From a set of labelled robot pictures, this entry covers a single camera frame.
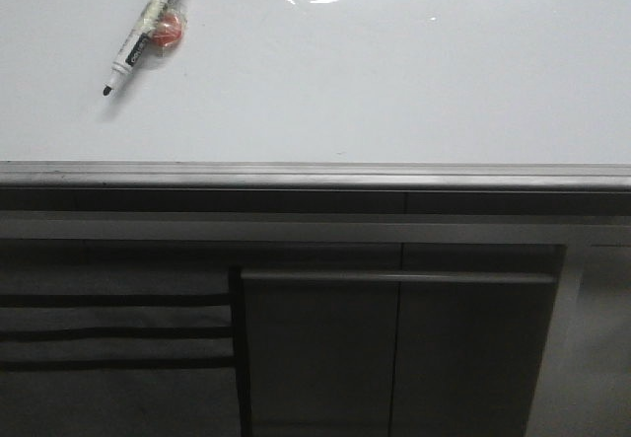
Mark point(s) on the white whiteboard marker pen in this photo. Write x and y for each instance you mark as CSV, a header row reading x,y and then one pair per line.
x,y
134,46

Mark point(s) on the white whiteboard with aluminium frame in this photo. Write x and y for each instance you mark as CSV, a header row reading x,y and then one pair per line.
x,y
509,94

